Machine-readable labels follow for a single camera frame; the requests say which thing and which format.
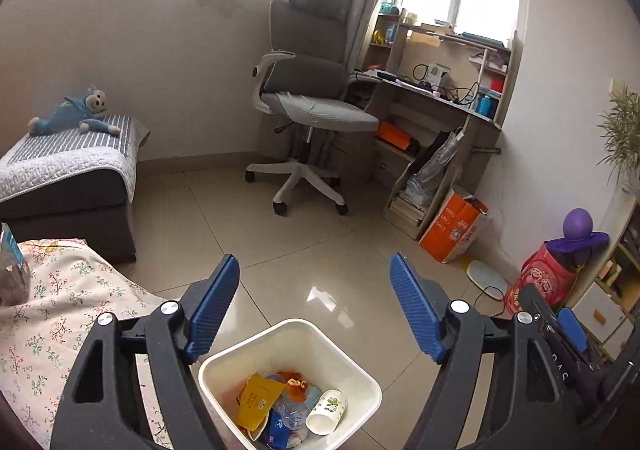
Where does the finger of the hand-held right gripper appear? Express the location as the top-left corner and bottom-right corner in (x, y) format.
(516, 284), (558, 336)
(556, 307), (608, 366)

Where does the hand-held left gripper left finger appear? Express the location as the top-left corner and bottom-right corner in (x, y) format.
(50, 253), (241, 450)

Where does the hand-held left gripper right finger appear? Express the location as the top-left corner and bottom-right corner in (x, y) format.
(390, 253), (573, 450)

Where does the white trash bin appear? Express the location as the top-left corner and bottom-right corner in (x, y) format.
(198, 319), (383, 450)

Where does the yellow packet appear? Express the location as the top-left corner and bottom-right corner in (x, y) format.
(235, 374), (286, 431)

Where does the clear plastic bottle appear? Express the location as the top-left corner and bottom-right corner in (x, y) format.
(272, 392), (313, 431)

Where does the floral paper cup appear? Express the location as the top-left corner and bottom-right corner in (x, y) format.
(305, 389), (348, 436)

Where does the blue box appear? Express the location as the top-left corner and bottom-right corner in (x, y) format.
(265, 410), (296, 448)

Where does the red backpack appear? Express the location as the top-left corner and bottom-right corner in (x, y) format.
(504, 240), (576, 316)

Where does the white floor scale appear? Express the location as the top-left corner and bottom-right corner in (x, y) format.
(466, 257), (510, 302)

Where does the white cabinet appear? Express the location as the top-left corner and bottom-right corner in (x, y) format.
(567, 190), (640, 361)

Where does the purple toy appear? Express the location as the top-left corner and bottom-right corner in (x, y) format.
(545, 209), (611, 276)

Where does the orange and white paper bag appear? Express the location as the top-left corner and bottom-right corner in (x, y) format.
(418, 189), (490, 265)

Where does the stack of books under desk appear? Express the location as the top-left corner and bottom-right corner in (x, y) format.
(387, 195), (428, 236)

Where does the silver plastic bag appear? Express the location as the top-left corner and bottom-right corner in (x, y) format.
(407, 127), (463, 201)

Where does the floral tablecloth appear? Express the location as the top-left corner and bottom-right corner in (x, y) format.
(0, 239), (173, 450)

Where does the dark ottoman with quilt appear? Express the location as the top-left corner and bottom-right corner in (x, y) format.
(0, 114), (151, 265)

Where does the green potted plant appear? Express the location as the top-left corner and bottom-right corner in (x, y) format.
(597, 83), (640, 188)

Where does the wooden desk with hutch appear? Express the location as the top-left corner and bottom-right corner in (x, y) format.
(350, 13), (518, 241)

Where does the clear jar of brown balls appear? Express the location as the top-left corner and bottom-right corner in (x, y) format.
(0, 223), (33, 307)

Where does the striped white quilt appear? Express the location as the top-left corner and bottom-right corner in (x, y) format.
(0, 114), (151, 203)

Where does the grey office chair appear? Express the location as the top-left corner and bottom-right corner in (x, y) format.
(245, 0), (381, 217)

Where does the blue stuffed monkey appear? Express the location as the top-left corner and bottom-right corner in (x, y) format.
(27, 85), (122, 137)

